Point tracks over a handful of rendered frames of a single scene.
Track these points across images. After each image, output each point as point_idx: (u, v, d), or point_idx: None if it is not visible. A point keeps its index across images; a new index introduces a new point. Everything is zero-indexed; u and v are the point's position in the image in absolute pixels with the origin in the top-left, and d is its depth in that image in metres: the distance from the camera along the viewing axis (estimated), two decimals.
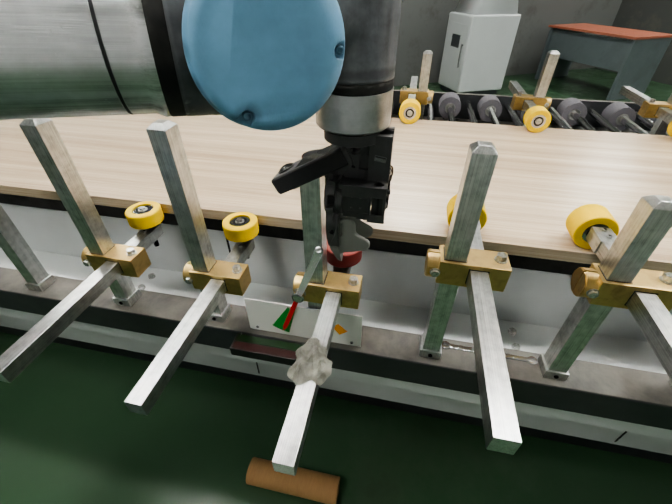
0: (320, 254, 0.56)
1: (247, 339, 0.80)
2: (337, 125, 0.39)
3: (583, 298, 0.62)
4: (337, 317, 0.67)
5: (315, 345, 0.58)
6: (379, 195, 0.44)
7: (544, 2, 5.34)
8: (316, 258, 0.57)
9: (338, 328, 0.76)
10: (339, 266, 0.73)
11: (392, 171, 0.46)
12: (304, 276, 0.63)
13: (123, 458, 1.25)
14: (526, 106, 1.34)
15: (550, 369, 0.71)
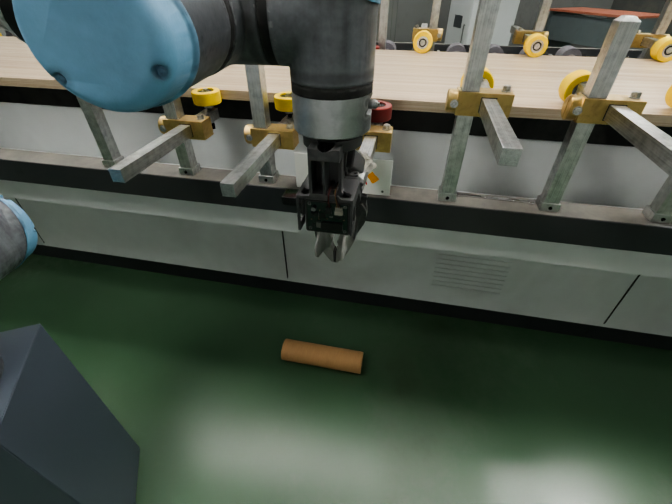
0: None
1: (295, 191, 0.96)
2: None
3: (571, 126, 0.78)
4: (374, 153, 0.84)
5: (362, 153, 0.75)
6: (298, 198, 0.43)
7: None
8: None
9: (372, 176, 0.92)
10: (374, 121, 0.89)
11: (328, 195, 0.41)
12: None
13: (170, 344, 1.41)
14: (526, 38, 1.51)
15: (545, 202, 0.88)
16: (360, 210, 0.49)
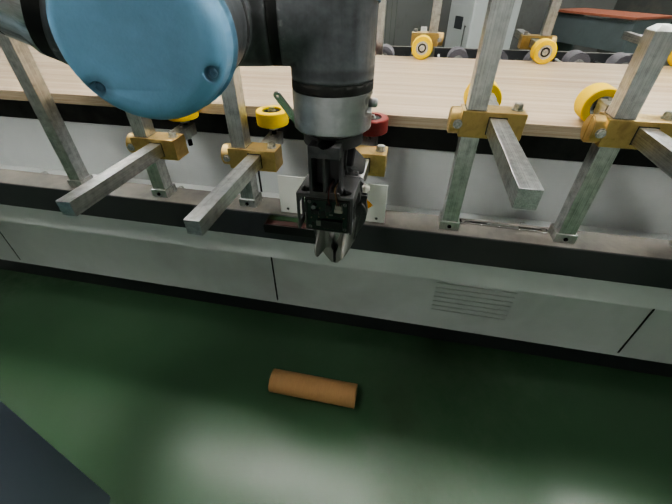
0: (280, 97, 0.65)
1: (279, 218, 0.86)
2: None
3: (592, 149, 0.68)
4: (368, 171, 0.77)
5: None
6: (298, 196, 0.44)
7: None
8: (284, 104, 0.66)
9: None
10: (369, 135, 0.82)
11: (328, 193, 0.41)
12: (303, 134, 0.71)
13: (150, 373, 1.31)
14: (533, 43, 1.41)
15: (560, 232, 0.78)
16: (360, 209, 0.49)
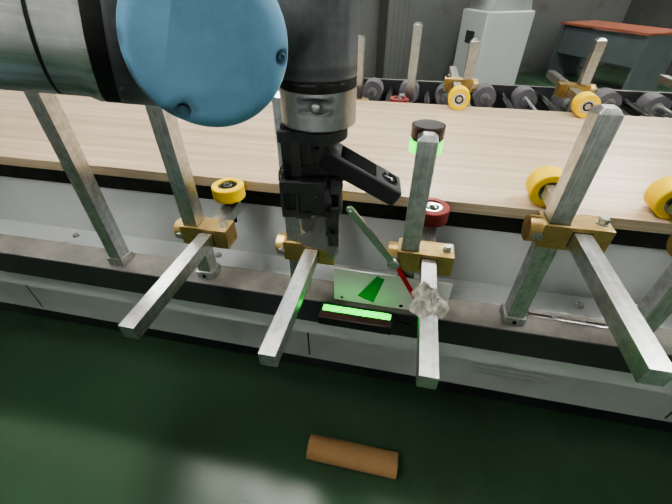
0: (353, 211, 0.62)
1: (333, 308, 0.83)
2: None
3: None
4: None
5: (429, 287, 0.64)
6: None
7: (555, 0, 5.37)
8: (356, 217, 0.63)
9: None
10: (430, 226, 0.79)
11: (279, 169, 0.47)
12: (371, 241, 0.68)
13: (182, 436, 1.28)
14: (572, 93, 1.37)
15: None
16: (327, 217, 0.47)
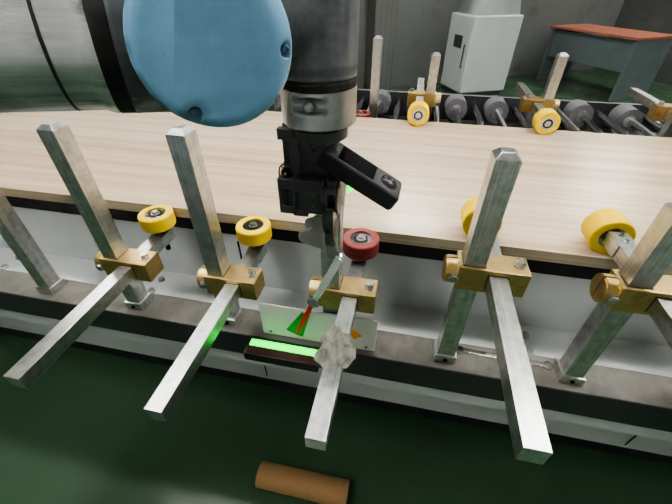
0: (340, 261, 0.56)
1: (260, 343, 0.79)
2: None
3: (602, 304, 0.61)
4: (356, 307, 0.70)
5: (339, 331, 0.61)
6: None
7: (546, 3, 5.33)
8: (337, 265, 0.57)
9: (353, 333, 0.75)
10: (358, 259, 0.75)
11: (281, 165, 0.48)
12: (322, 282, 0.62)
13: (131, 461, 1.25)
14: (535, 109, 1.34)
15: (566, 374, 0.71)
16: (322, 216, 0.48)
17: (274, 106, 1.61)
